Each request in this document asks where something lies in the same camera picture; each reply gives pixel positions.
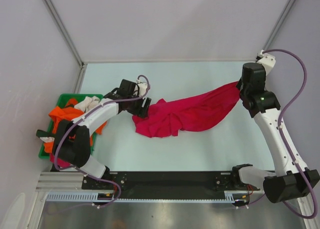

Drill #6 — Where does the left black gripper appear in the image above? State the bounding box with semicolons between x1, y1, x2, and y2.
127;92;151;119

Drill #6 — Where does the magenta t shirt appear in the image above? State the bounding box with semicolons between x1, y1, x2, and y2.
132;81;240;138

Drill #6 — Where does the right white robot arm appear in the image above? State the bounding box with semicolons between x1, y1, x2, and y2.
230;62;320;203

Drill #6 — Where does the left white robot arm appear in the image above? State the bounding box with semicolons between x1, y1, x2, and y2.
52;75;151;189

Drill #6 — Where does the cream t shirt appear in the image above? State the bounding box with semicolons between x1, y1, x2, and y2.
74;96;101;113

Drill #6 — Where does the orange t shirt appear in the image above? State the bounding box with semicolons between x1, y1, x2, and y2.
44;98;107;153

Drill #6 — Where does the black white garment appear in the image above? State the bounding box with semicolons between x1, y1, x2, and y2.
36;129;55;143

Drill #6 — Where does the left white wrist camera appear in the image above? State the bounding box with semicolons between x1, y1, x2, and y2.
136;74;151;98

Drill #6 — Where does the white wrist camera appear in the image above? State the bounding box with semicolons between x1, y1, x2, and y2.
136;74;151;98
256;49;276;76

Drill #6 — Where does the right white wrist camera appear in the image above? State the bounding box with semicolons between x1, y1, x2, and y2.
256;49;276;76

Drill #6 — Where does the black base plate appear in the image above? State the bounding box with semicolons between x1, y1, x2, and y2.
82;170;261;200

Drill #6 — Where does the white slotted cable duct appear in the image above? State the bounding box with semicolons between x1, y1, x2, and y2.
45;191;249;203

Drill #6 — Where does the aluminium frame rail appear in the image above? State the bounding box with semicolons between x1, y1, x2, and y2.
35;172;83;192

